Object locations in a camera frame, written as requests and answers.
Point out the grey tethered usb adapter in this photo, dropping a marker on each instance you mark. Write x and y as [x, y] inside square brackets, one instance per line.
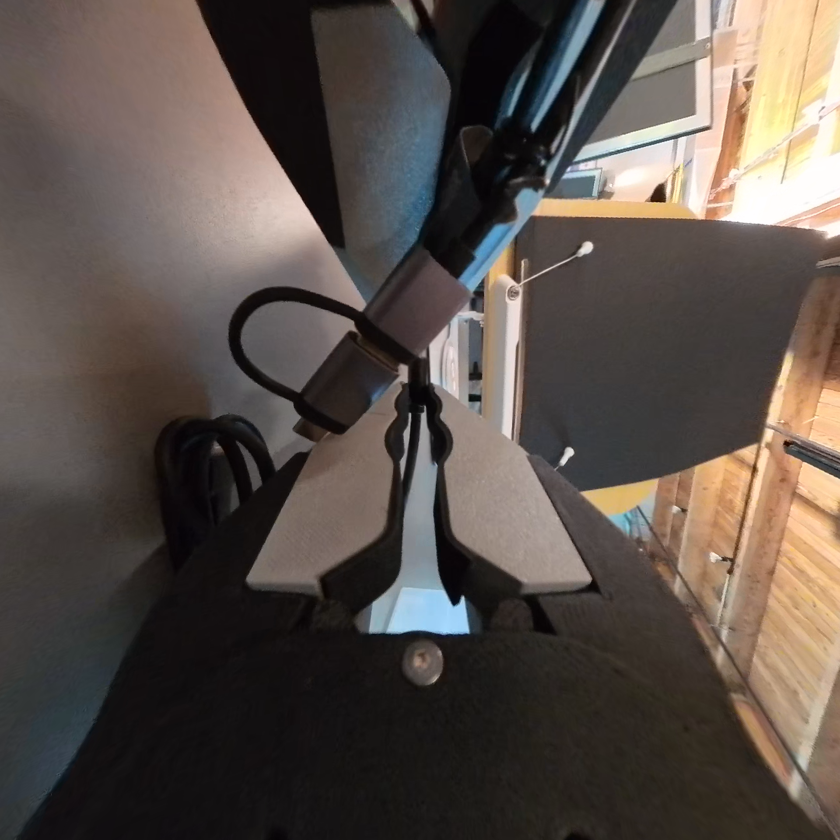
[348, 387]

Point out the white board stand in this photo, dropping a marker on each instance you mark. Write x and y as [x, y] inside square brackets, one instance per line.
[505, 367]

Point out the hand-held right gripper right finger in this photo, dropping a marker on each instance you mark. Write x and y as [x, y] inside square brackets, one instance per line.
[505, 518]

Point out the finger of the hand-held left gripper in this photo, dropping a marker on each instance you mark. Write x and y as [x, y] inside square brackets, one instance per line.
[387, 131]
[499, 243]

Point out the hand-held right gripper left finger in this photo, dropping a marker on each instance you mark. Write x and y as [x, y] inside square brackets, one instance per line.
[328, 518]

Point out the grey desk partition panel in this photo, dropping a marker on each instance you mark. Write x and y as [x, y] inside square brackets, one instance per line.
[656, 85]

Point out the black board with wooden edge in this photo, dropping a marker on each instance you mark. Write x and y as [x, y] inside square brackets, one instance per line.
[656, 341]

